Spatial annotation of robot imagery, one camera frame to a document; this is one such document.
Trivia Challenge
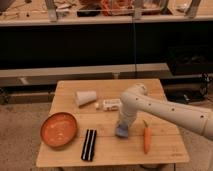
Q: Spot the long wooden shelf bench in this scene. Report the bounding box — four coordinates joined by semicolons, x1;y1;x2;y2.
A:
0;63;172;87

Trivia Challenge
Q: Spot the black striped rectangular block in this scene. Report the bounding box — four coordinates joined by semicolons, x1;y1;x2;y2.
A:
81;129;97;161

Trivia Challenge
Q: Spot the white rectangular box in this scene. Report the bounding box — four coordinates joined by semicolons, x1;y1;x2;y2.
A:
102;99;121;111

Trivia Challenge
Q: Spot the orange carrot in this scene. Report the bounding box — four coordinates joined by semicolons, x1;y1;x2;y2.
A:
143;121;151;154

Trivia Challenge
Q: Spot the white paper cup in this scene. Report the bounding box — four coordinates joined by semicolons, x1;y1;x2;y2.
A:
75;91;97;107

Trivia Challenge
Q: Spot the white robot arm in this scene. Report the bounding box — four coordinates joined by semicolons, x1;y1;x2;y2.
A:
116;83;213;141

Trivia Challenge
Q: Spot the orange bowl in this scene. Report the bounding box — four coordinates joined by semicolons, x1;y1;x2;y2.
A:
40;112;78;148

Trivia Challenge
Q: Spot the wooden table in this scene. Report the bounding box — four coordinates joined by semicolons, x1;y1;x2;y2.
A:
36;79;189;167

